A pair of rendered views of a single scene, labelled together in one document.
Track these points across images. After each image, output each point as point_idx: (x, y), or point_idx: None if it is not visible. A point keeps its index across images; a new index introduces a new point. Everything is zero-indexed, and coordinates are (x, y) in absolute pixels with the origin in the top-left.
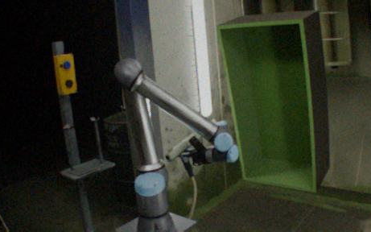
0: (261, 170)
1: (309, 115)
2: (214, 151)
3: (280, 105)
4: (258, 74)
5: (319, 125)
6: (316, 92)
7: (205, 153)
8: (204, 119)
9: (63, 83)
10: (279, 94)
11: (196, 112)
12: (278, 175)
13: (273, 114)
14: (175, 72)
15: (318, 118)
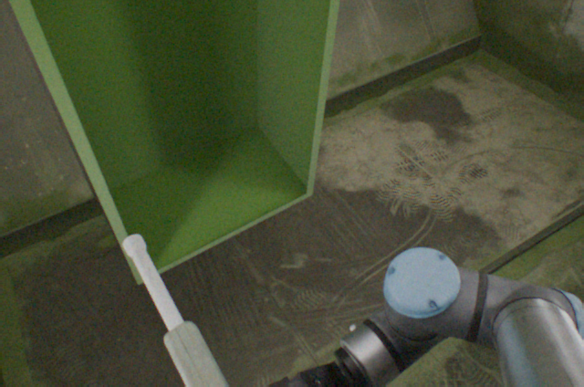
0: (140, 230)
1: (325, 55)
2: (405, 354)
3: (129, 53)
4: None
5: (297, 61)
6: None
7: (366, 381)
8: (577, 335)
9: None
10: (122, 23)
11: (577, 345)
12: (194, 212)
13: (109, 86)
14: None
15: (305, 47)
